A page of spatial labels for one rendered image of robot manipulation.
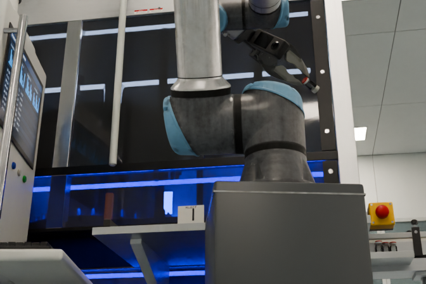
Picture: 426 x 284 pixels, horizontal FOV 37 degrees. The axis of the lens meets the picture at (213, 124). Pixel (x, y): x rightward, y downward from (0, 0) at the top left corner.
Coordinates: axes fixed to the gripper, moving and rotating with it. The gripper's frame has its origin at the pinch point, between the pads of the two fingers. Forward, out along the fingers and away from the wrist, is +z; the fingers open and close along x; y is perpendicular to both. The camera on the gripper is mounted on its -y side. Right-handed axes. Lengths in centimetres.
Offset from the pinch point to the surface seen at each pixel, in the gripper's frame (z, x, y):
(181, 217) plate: 7, 54, 36
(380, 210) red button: 49, 13, 14
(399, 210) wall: 295, -22, 433
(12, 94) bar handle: -56, 51, 17
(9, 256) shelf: -32, 79, -8
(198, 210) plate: 10, 49, 36
